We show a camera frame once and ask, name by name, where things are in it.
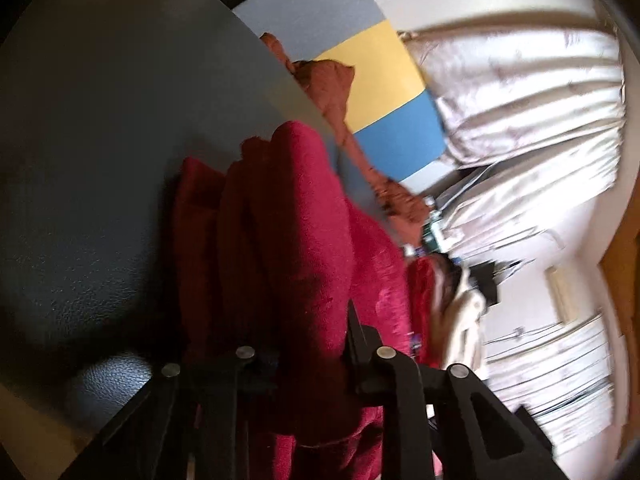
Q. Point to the white patterned curtain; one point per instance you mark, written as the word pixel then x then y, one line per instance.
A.
pixel 555 385
pixel 525 90

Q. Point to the black fuzzy cloth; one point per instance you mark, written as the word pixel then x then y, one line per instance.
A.
pixel 447 261

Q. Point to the black leather desk mat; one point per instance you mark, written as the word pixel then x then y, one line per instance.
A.
pixel 100 160

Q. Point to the bright red garment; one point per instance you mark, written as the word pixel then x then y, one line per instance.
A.
pixel 422 305

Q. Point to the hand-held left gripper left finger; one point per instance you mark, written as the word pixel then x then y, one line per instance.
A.
pixel 235 385

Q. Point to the cream white cloth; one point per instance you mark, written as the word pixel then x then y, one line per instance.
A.
pixel 465 310

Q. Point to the dark red knit sweater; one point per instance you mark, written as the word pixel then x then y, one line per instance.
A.
pixel 300 220

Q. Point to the wall air conditioner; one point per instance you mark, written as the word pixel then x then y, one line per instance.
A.
pixel 562 292

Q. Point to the dark green container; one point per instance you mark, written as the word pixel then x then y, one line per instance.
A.
pixel 434 232

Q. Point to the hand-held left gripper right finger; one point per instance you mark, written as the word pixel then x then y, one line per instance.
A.
pixel 365 360

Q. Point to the wooden door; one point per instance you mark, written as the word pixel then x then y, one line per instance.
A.
pixel 625 270

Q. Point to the rust quilted jacket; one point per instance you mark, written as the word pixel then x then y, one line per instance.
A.
pixel 325 85

